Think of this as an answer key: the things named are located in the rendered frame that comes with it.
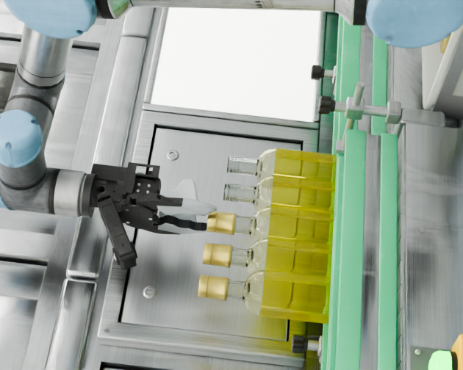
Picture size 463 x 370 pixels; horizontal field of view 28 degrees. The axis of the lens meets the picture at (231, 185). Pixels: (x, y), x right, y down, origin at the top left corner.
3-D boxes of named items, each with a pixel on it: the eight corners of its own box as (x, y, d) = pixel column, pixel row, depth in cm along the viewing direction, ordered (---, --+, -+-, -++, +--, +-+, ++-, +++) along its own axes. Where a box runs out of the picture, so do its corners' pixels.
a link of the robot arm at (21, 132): (-1, 86, 140) (9, 131, 149) (-20, 144, 134) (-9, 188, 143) (51, 92, 140) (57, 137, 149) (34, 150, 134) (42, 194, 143)
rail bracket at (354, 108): (386, 146, 152) (311, 137, 152) (407, 81, 138) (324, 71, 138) (386, 161, 150) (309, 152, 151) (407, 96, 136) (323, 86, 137)
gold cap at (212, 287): (229, 273, 142) (201, 269, 142) (228, 285, 139) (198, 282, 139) (227, 292, 143) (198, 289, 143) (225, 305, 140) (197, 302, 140)
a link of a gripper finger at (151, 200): (181, 192, 143) (126, 192, 144) (179, 200, 142) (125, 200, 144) (187, 208, 147) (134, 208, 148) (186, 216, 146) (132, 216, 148)
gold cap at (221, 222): (235, 220, 150) (209, 216, 150) (237, 208, 147) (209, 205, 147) (233, 239, 148) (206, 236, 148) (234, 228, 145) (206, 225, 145)
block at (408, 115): (431, 144, 150) (388, 139, 151) (444, 108, 143) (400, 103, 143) (431, 161, 149) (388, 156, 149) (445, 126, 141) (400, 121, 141)
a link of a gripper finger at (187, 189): (216, 173, 145) (159, 174, 147) (212, 205, 142) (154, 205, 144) (220, 184, 148) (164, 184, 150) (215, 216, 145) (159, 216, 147)
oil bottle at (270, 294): (378, 299, 145) (243, 283, 145) (386, 282, 140) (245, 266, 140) (378, 331, 141) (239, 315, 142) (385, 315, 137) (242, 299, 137)
